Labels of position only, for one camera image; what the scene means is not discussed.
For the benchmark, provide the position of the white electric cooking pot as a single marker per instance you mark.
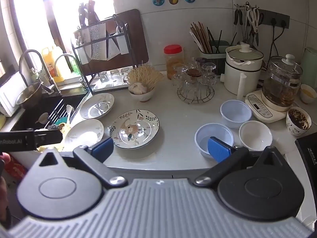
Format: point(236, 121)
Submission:
point(244, 72)

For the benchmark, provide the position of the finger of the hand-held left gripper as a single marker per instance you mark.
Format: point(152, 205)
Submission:
point(48, 136)

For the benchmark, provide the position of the colourful floral plate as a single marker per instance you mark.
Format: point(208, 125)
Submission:
point(133, 129)

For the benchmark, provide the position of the light blue plastic bowl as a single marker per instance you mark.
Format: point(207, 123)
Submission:
point(235, 112)
point(201, 138)

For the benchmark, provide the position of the steel bowl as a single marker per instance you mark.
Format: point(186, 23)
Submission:
point(28, 95)

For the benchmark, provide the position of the set of clear glass cups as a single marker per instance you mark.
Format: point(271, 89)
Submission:
point(193, 70)

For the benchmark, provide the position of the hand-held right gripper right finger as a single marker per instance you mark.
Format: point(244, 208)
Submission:
point(218, 149)

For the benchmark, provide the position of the green bottle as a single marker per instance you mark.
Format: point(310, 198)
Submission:
point(73, 65)

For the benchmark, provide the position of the plain white ceramic bowl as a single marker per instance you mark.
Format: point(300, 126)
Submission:
point(255, 135)

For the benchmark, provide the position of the glass electric kettle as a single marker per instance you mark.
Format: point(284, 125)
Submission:
point(282, 81)

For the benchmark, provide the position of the red-lidded plastic jar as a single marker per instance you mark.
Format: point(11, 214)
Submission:
point(173, 62)

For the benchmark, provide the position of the white plate grey leaf print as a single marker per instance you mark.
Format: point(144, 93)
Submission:
point(83, 133)
point(97, 105)

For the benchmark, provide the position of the white spoon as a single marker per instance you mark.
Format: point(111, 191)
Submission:
point(68, 109)

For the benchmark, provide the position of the black metal knife rack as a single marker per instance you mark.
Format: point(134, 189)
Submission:
point(111, 37)

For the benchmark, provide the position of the yellow oil bottle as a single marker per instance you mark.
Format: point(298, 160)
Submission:
point(49, 62)

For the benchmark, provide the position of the black sink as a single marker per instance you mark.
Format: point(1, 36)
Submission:
point(27, 119)

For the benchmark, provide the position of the clear drip tray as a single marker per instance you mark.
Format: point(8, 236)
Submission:
point(111, 85)

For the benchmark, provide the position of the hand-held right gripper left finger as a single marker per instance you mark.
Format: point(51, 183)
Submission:
point(104, 146)

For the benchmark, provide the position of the dark wooden cutting board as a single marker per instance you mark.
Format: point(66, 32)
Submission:
point(135, 29)

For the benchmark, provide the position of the dark pull-down faucet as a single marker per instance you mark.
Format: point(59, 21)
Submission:
point(27, 54)

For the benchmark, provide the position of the pale green container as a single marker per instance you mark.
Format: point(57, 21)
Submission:
point(311, 65)

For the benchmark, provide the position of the garlic bulb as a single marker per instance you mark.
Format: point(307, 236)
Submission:
point(137, 88)

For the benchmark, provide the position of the bundle of chopsticks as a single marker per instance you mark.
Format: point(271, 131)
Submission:
point(200, 36)

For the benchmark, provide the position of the small bowl yellow liquid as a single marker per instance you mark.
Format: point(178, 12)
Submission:
point(307, 93)

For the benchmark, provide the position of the dark wall socket strip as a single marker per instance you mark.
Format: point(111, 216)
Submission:
point(275, 19)

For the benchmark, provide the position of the textured steel cutting board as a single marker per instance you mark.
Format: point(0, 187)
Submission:
point(96, 42)

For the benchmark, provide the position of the patterned cup with tea leaves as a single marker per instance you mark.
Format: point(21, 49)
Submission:
point(298, 122)

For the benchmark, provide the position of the clear drinking glass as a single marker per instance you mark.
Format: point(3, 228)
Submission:
point(125, 72)
point(115, 74)
point(102, 76)

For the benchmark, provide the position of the white plastic board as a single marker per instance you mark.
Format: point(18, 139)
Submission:
point(10, 94)

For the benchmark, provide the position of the person's left hand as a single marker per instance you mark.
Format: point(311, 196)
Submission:
point(5, 157)

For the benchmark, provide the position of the black induction cooker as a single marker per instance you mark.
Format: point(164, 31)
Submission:
point(308, 151)

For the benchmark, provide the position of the red packet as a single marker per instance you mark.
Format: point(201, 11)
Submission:
point(14, 164)

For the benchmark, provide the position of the white kettle base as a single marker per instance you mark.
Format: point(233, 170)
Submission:
point(260, 106)

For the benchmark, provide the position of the chrome faucet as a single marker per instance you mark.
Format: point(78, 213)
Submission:
point(60, 58)

